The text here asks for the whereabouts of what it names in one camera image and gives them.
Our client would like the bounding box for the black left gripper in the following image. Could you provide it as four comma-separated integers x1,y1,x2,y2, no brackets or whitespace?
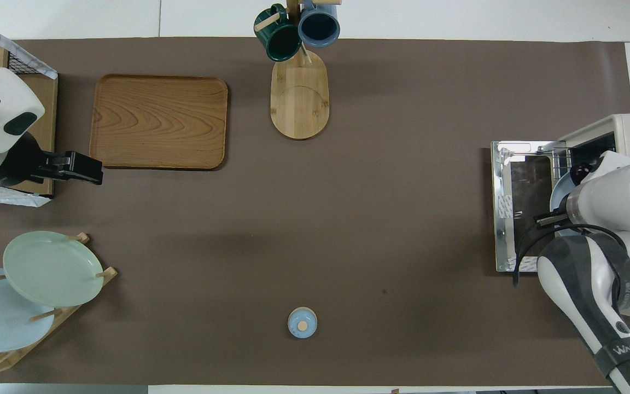
0,133,103,186

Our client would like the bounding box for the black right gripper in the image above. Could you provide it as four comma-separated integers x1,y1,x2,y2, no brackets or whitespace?
534,211,570,228

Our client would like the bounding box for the dark purple eggplant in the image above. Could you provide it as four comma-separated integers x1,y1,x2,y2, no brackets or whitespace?
575,160,601,184

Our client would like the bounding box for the wooden serving tray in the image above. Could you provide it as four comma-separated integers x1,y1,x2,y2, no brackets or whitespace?
89,74,229,171

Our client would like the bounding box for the patterned white cloth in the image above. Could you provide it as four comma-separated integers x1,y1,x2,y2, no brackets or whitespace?
0,181,52,207

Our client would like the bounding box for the mint green racked plate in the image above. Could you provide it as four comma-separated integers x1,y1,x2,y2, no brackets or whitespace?
3,230,104,308

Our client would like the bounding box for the wooden plate rack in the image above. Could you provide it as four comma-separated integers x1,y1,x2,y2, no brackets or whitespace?
0,233,118,375

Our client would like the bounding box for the brown table mat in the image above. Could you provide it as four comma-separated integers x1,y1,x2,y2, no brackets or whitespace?
0,37,630,386

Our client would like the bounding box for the wooden mug tree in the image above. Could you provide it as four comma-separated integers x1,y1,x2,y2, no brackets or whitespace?
255,0,342,141

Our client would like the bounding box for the dark green mug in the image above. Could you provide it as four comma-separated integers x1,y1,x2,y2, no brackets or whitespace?
254,4,302,62

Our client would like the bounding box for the blue mug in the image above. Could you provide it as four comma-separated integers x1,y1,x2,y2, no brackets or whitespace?
297,0,341,48

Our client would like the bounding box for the black wire basket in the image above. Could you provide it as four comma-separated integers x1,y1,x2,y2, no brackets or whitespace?
0,14,57,80

